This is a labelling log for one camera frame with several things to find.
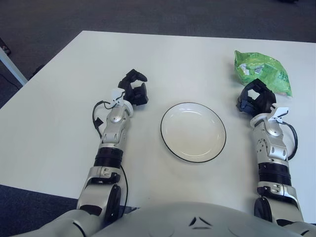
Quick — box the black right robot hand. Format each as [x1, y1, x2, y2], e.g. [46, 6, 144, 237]
[236, 78, 277, 115]

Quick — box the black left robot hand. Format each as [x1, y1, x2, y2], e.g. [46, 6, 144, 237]
[118, 69, 150, 107]

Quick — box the green snack bag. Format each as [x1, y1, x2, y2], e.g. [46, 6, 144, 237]
[234, 50, 293, 97]

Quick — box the white plate with black rim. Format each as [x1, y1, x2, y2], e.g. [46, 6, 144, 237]
[160, 102, 227, 163]

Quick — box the white neighbouring table leg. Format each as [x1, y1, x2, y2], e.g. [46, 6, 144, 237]
[0, 45, 28, 86]

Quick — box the grey robot torso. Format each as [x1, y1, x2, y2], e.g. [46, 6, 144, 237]
[0, 201, 316, 237]

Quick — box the black object on floor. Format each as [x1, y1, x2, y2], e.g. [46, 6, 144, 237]
[0, 38, 12, 55]

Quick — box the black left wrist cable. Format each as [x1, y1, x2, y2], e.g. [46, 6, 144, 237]
[92, 100, 117, 139]

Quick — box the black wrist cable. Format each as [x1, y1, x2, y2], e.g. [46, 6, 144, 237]
[92, 100, 117, 139]
[281, 120, 298, 160]

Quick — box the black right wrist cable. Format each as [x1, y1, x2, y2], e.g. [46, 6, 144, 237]
[281, 120, 298, 160]

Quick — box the thin black elbow cable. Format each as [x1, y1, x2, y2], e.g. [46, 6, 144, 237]
[118, 165, 129, 208]

